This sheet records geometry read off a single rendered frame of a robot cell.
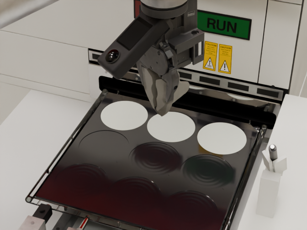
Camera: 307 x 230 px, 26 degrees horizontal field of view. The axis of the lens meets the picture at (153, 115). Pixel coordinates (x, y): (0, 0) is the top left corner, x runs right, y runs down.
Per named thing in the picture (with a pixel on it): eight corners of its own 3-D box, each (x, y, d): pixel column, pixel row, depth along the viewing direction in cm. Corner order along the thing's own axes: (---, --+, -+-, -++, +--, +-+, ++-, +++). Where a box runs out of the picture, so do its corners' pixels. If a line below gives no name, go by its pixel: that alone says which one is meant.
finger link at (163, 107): (194, 112, 112) (194, 66, 107) (167, 126, 109) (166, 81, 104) (182, 103, 114) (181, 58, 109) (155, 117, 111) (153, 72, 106)
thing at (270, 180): (260, 190, 115) (268, 131, 107) (282, 196, 114) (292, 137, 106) (251, 214, 111) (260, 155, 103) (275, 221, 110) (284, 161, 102)
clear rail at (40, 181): (104, 91, 151) (103, 86, 150) (109, 92, 150) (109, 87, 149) (23, 203, 123) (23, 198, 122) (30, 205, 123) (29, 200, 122)
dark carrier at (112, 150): (108, 94, 149) (108, 91, 149) (259, 128, 140) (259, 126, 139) (35, 198, 124) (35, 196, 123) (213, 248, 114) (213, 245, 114)
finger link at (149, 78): (182, 103, 114) (181, 58, 109) (155, 117, 111) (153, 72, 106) (170, 95, 116) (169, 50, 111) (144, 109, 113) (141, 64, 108)
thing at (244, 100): (92, 93, 157) (90, 60, 151) (277, 135, 145) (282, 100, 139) (89, 97, 156) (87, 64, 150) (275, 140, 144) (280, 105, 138)
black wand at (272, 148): (276, 151, 97) (277, 143, 97) (266, 149, 98) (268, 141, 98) (279, 179, 116) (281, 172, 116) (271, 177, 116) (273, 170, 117)
